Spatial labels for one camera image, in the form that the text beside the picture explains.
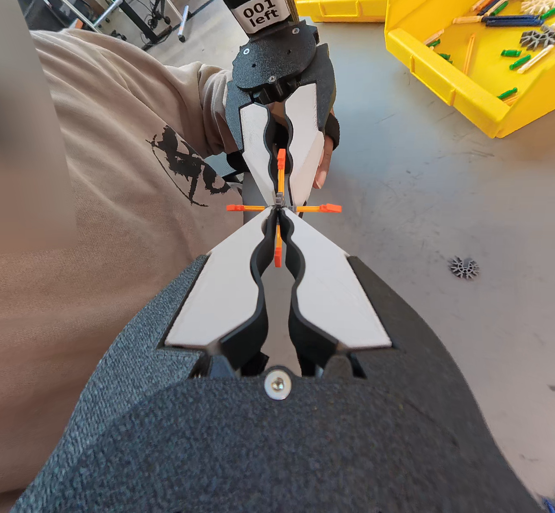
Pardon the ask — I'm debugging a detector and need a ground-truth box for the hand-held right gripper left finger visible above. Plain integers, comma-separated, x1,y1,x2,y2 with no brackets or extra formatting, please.
165,209,277,377

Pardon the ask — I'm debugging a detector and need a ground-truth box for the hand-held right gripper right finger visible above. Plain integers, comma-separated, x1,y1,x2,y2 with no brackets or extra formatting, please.
280,210,393,377

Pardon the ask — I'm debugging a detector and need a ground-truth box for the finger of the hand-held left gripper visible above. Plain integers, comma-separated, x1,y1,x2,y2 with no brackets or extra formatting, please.
239,103,279,207
284,84,326,207

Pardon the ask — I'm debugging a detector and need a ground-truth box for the black metal table frame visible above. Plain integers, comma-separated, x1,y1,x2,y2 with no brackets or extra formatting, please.
13,0,176,50

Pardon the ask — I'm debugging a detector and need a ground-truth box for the pile of colourful construction pieces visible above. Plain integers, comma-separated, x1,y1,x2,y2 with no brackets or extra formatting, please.
423,0,555,105

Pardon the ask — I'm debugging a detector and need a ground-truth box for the yellow bin with colourful pieces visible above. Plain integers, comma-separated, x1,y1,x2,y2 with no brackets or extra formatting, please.
384,0,555,139

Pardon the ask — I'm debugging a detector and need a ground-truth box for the person's left forearm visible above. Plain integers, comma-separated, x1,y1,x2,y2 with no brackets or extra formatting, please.
171,60,237,158

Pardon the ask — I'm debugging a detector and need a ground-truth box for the person's left hand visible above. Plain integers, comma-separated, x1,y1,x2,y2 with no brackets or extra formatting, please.
313,135,335,190

